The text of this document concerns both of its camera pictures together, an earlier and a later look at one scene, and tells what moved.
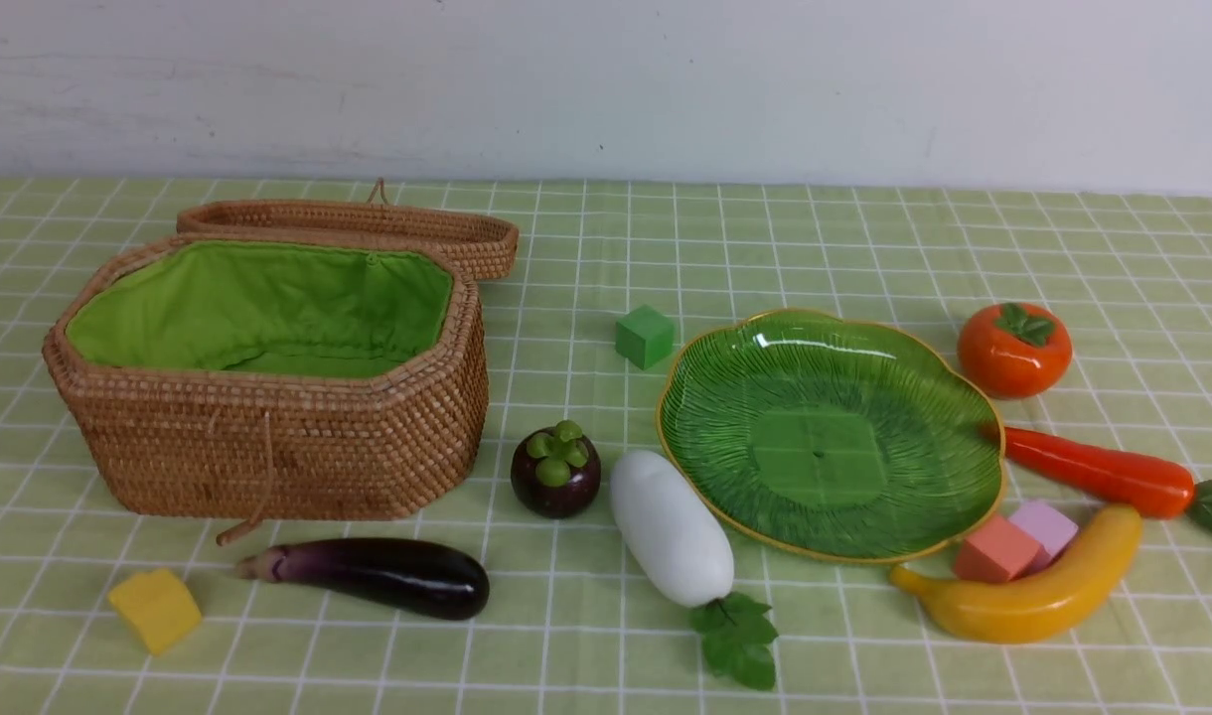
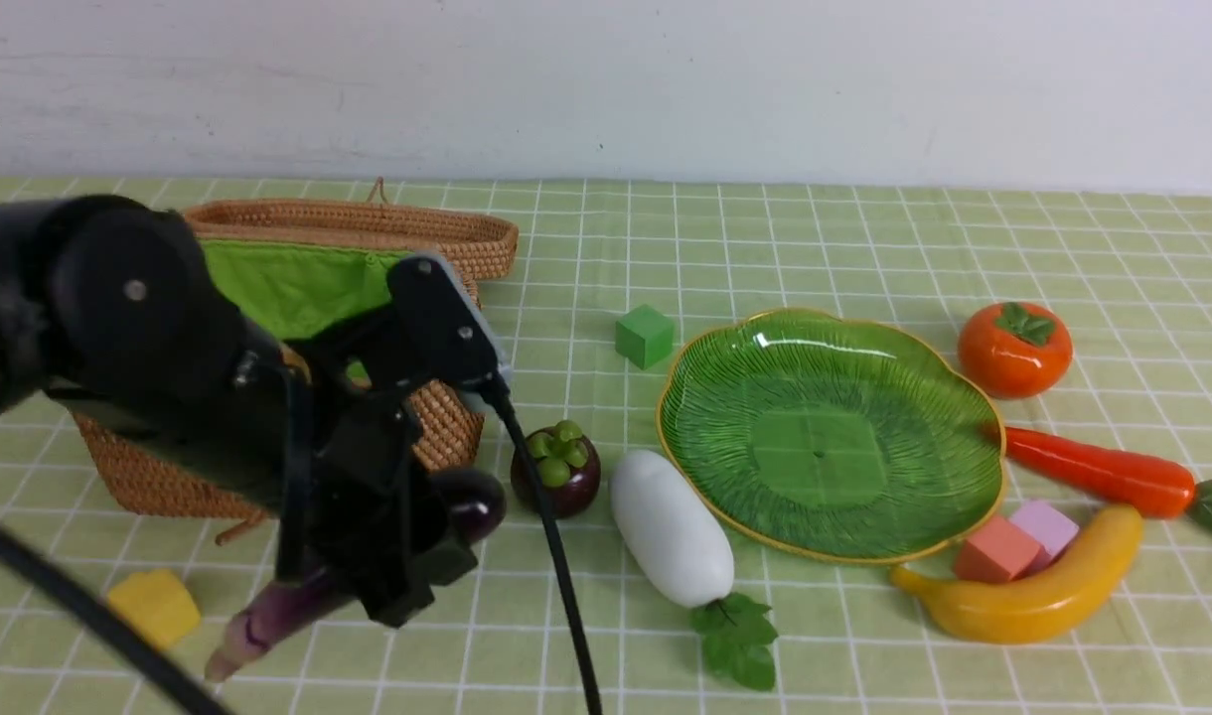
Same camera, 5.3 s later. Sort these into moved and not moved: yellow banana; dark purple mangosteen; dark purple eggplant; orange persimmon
Moved: dark purple eggplant
Not moved: orange persimmon; yellow banana; dark purple mangosteen
